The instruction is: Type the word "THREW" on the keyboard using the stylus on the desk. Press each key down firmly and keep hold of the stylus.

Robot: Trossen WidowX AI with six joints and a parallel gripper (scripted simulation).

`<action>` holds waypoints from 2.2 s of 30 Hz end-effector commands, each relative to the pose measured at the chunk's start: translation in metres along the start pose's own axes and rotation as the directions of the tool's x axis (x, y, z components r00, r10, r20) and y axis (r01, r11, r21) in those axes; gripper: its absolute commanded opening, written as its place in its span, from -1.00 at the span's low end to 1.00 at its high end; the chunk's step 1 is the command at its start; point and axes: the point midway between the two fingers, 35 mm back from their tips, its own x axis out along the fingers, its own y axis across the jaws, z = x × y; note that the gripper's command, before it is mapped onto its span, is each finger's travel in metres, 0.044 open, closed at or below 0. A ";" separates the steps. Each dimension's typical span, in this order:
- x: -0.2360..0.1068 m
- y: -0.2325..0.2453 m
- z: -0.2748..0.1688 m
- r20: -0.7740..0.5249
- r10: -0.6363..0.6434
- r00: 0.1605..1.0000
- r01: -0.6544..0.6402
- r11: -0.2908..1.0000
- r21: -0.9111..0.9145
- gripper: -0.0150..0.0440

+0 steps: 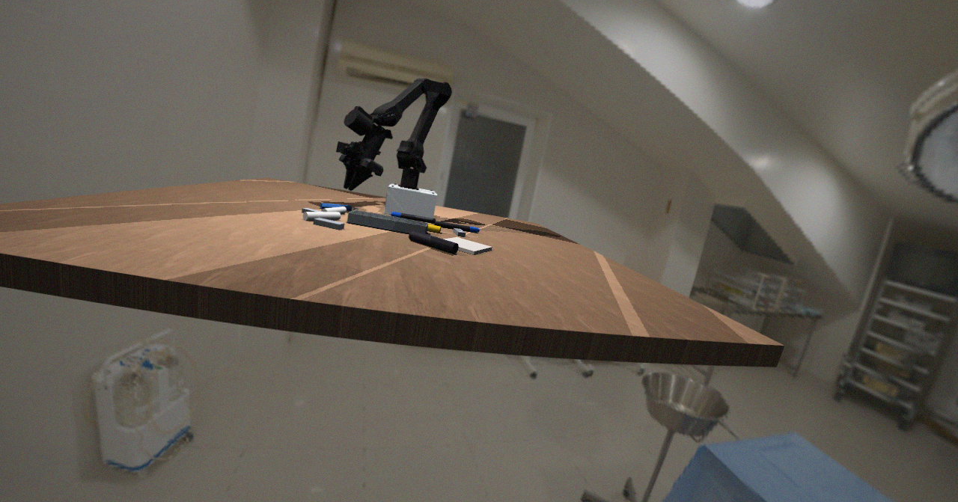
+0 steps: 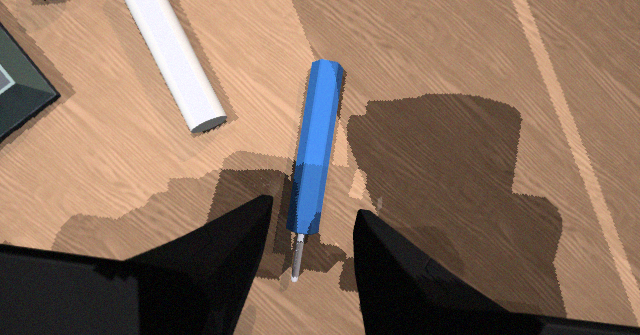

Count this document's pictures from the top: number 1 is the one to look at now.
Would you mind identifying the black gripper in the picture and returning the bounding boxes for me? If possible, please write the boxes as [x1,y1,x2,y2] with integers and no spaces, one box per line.
[339,139,383,191]

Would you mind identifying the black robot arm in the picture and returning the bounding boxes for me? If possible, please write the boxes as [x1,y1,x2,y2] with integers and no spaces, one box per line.
[336,78,452,190]

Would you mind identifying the grey keyboard with white letter keys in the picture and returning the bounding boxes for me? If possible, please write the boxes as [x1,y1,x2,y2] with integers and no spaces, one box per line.
[347,210,429,234]

